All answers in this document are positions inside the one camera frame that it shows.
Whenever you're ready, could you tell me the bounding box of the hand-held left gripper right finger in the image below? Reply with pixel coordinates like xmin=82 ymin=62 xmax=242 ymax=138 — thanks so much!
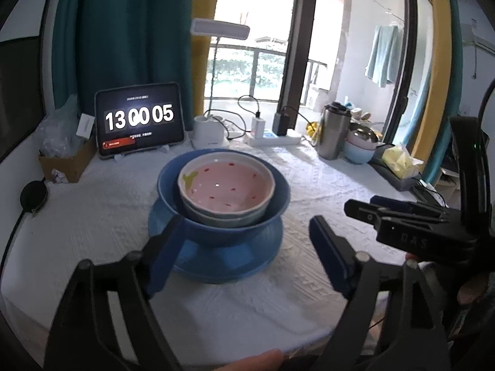
xmin=308 ymin=215 xmax=453 ymax=371

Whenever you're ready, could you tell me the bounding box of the black charging pad cable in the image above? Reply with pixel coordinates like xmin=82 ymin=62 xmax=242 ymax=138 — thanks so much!
xmin=6 ymin=211 xmax=28 ymax=267

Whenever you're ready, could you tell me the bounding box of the light blue plate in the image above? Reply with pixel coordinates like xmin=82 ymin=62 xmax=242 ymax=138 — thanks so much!
xmin=148 ymin=197 xmax=284 ymax=284

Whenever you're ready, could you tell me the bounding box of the white power strip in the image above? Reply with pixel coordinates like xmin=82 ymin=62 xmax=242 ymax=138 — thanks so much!
xmin=247 ymin=129 xmax=303 ymax=147

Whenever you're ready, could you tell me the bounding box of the balcony railing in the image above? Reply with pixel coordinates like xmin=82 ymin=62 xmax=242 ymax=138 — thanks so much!
xmin=205 ymin=44 xmax=289 ymax=103

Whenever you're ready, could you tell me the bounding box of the clear tablet stand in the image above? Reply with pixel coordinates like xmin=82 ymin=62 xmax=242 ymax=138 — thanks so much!
xmin=114 ymin=144 xmax=173 ymax=160

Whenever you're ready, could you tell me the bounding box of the blue bowl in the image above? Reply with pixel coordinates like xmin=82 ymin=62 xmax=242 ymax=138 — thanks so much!
xmin=157 ymin=149 xmax=291 ymax=248

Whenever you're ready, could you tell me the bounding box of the pink speckled bowl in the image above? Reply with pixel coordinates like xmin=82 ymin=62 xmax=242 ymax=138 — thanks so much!
xmin=177 ymin=154 xmax=276 ymax=219

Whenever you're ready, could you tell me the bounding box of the cream bowl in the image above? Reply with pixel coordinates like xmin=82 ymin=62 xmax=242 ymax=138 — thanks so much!
xmin=182 ymin=201 xmax=270 ymax=229

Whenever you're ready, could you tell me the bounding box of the hanging pale blue towel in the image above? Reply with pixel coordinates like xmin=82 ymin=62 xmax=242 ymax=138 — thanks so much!
xmin=364 ymin=24 xmax=403 ymax=88

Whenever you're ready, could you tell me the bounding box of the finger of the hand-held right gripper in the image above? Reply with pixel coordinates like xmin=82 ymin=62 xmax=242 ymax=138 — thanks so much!
xmin=369 ymin=195 xmax=453 ymax=217
xmin=343 ymin=199 xmax=383 ymax=228

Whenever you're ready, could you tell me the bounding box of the yellow cloth in tray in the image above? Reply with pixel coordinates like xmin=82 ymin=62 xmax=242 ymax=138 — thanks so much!
xmin=381 ymin=143 xmax=421 ymax=180

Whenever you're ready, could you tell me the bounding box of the white charger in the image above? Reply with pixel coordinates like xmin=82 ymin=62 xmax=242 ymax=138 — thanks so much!
xmin=252 ymin=115 xmax=268 ymax=139

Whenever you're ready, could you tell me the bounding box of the cardboard box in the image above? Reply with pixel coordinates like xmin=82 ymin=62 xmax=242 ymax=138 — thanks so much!
xmin=38 ymin=136 xmax=97 ymax=183

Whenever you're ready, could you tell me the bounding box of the stainless steel tumbler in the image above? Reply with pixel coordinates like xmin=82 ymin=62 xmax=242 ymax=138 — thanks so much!
xmin=317 ymin=101 xmax=352 ymax=161

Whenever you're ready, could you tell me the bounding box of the black charger cable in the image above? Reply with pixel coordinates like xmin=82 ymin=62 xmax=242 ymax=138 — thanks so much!
xmin=279 ymin=105 xmax=312 ymax=125
xmin=237 ymin=95 xmax=263 ymax=118

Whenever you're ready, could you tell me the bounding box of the white textured tablecloth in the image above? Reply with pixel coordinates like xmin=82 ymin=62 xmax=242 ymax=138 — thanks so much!
xmin=0 ymin=139 xmax=437 ymax=368

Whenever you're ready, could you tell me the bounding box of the clear plastic bag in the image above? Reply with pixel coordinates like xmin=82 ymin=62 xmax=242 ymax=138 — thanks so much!
xmin=40 ymin=95 xmax=86 ymax=159

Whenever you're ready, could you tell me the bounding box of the tablet showing clock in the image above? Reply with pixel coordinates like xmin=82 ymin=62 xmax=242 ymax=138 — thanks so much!
xmin=94 ymin=82 xmax=185 ymax=160

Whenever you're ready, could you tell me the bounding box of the small white box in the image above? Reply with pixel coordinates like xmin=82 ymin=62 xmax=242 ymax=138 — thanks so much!
xmin=76 ymin=113 xmax=96 ymax=139

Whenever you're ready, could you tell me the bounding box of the person's right hand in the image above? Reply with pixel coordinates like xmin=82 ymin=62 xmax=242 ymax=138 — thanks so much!
xmin=405 ymin=254 xmax=495 ymax=307

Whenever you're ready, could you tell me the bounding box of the white air conditioner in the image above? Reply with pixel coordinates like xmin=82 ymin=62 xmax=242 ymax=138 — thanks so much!
xmin=462 ymin=23 xmax=495 ymax=53

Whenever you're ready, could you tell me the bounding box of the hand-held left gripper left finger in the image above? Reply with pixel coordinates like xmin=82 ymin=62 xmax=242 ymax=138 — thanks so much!
xmin=44 ymin=213 xmax=185 ymax=371

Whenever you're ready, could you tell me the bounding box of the white desk lamp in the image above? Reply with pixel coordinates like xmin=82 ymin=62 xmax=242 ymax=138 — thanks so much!
xmin=190 ymin=18 xmax=251 ymax=150

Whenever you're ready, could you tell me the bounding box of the person's left hand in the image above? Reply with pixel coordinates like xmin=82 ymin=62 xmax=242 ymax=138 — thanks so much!
xmin=214 ymin=349 xmax=284 ymax=371

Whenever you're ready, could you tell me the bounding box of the dark door frame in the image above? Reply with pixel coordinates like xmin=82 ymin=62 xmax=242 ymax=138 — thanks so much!
xmin=278 ymin=0 xmax=321 ymax=113

